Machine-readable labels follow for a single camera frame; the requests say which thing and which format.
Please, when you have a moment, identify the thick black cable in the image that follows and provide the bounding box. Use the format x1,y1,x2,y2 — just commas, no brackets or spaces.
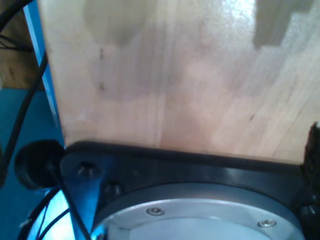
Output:
0,0,35,35

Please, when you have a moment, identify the black round plug with cable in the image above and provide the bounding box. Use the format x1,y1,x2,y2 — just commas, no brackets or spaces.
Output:
14,139,91,240

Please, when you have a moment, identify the long black cable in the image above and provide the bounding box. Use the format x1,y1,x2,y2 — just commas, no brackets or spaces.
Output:
2,53,49,182

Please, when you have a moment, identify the thin black cable loop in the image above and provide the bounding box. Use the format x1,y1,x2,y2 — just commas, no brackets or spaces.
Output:
18,188,72,240

